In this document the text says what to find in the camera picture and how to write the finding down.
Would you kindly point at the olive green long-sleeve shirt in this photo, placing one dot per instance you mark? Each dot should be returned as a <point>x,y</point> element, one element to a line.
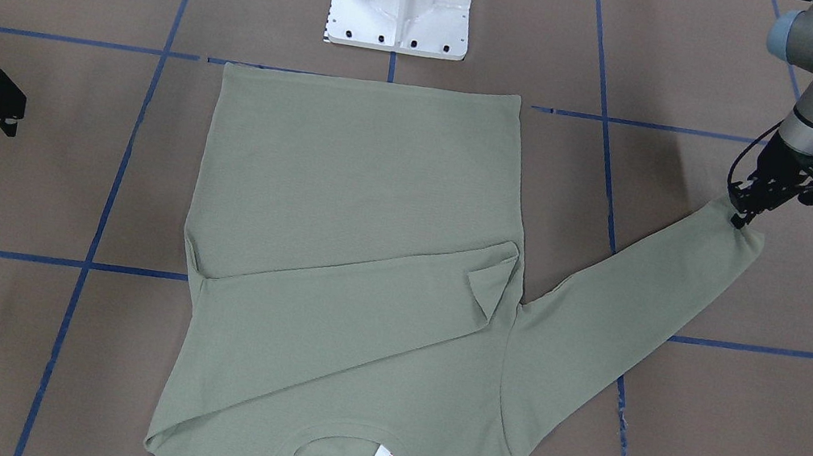
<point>356,269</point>

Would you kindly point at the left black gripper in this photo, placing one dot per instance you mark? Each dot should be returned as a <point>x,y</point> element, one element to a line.
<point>778,166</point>

